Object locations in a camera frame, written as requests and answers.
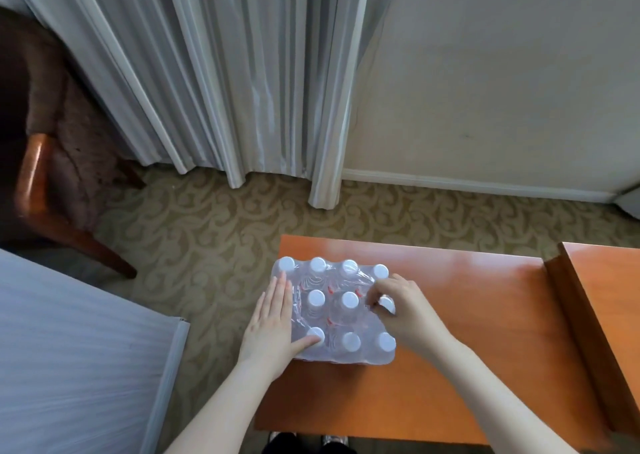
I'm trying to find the grey pleated curtain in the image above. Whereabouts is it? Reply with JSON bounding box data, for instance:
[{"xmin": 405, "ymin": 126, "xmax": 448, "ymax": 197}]
[{"xmin": 0, "ymin": 0, "xmax": 373, "ymax": 210}]

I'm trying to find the brown wooden armchair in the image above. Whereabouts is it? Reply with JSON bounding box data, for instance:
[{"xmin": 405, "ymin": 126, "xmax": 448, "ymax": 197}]
[{"xmin": 0, "ymin": 6, "xmax": 147, "ymax": 280}]

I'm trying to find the shrink-wrapped pack of water bottles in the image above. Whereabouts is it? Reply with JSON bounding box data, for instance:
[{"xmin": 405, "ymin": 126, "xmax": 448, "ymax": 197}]
[{"xmin": 271, "ymin": 256, "xmax": 397, "ymax": 366}]

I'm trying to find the person's right forearm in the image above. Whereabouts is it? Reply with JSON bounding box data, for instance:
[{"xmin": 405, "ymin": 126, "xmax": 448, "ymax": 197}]
[{"xmin": 434, "ymin": 340, "xmax": 578, "ymax": 454}]

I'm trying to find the orange wooden furniture panel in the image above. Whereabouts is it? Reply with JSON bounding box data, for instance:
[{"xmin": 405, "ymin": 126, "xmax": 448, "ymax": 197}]
[{"xmin": 544, "ymin": 242, "xmax": 640, "ymax": 439}]

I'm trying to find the person's left forearm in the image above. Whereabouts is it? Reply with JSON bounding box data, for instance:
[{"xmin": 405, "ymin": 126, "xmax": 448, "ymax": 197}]
[{"xmin": 164, "ymin": 361, "xmax": 279, "ymax": 454}]

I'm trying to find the person's left hand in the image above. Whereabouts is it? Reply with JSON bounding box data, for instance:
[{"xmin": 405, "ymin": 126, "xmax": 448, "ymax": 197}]
[{"xmin": 237, "ymin": 271, "xmax": 326, "ymax": 382}]

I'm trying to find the white baseboard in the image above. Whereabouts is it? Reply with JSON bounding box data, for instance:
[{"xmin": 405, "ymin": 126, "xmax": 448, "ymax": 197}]
[{"xmin": 341, "ymin": 169, "xmax": 617, "ymax": 204}]

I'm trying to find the person's left shoe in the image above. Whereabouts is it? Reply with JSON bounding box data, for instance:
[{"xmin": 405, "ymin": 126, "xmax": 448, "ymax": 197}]
[{"xmin": 268, "ymin": 431, "xmax": 297, "ymax": 454}]

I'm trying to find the person's right hand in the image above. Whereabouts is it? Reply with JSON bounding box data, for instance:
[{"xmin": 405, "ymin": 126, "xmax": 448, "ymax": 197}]
[{"xmin": 367, "ymin": 274, "xmax": 459, "ymax": 365}]

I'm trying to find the white bed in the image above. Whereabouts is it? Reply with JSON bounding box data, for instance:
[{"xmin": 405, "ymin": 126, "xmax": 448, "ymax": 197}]
[{"xmin": 0, "ymin": 248, "xmax": 191, "ymax": 454}]

